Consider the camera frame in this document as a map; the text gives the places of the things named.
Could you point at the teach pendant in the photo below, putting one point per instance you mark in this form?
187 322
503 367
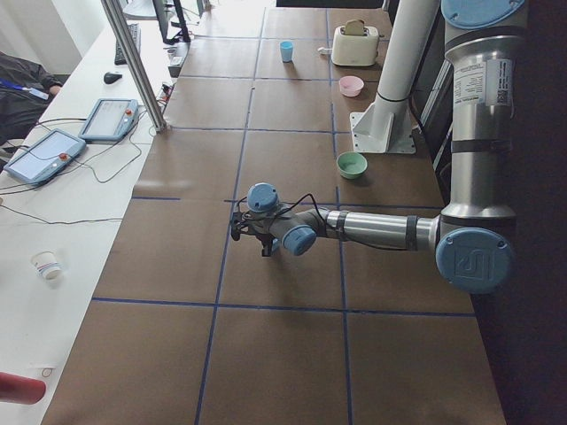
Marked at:
110 120
45 158

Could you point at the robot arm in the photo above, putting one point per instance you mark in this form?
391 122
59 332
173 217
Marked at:
470 235

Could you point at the near teach pendant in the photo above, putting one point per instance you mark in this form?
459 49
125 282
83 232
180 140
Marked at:
45 158

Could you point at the far teach pendant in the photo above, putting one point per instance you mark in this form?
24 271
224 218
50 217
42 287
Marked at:
110 120

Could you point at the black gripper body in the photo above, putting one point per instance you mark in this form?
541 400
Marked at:
266 239

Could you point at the paper cup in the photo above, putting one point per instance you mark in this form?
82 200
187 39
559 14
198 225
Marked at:
46 265

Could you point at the cream toaster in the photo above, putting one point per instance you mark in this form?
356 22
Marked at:
355 50

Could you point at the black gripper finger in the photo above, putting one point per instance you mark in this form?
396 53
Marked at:
235 234
267 247

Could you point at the seated person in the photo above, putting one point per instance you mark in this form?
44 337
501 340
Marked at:
26 91

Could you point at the black monitor stand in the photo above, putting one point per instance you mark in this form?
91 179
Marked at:
172 22

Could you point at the pink bowl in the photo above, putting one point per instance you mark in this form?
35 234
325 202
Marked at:
350 86

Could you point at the light blue cup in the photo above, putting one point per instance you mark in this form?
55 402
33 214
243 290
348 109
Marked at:
286 51
275 246

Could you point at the red cylinder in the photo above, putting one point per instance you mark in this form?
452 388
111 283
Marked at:
19 389

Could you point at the green bowl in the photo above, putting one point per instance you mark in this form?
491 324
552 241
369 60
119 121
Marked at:
351 165

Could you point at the toast slice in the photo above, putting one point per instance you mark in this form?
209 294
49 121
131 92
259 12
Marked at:
354 27

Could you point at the white pedestal column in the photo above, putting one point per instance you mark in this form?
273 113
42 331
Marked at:
385 127

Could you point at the aluminium frame post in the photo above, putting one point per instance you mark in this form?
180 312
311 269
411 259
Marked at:
135 64

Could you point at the black computer mouse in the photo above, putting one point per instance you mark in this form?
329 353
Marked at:
111 77

